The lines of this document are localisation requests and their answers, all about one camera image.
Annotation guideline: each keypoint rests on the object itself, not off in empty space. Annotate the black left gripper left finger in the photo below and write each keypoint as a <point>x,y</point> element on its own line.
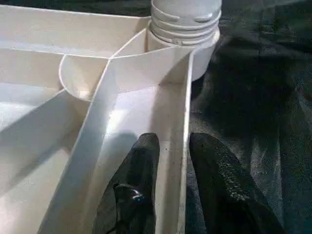
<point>131,195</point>

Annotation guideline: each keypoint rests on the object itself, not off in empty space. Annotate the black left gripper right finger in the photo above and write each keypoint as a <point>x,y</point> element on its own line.
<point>224,195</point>

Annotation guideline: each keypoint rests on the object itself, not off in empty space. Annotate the white plastic table top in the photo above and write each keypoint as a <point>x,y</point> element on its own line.
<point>61,122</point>

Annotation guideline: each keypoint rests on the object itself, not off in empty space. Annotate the white plastic table leg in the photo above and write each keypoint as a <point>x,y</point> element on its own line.
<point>185,22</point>

